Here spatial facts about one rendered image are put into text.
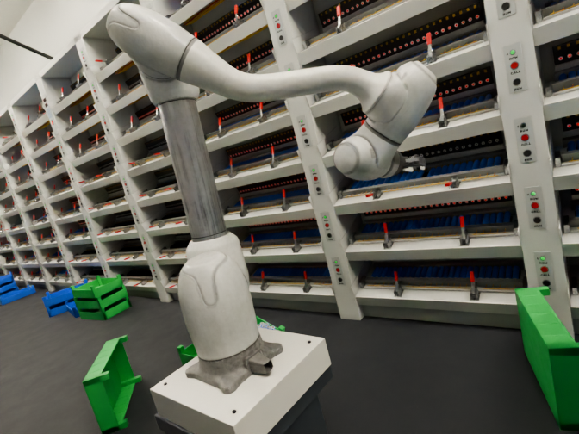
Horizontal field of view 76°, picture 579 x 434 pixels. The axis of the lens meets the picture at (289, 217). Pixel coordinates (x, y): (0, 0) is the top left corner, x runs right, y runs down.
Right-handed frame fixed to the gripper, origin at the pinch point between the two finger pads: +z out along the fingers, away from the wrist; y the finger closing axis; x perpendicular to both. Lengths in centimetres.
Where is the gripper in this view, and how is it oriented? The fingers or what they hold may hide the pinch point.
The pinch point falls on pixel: (414, 165)
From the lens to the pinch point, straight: 123.6
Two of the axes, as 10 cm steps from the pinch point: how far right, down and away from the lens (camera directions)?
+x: 1.0, 9.9, -0.1
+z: 6.4, -0.6, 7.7
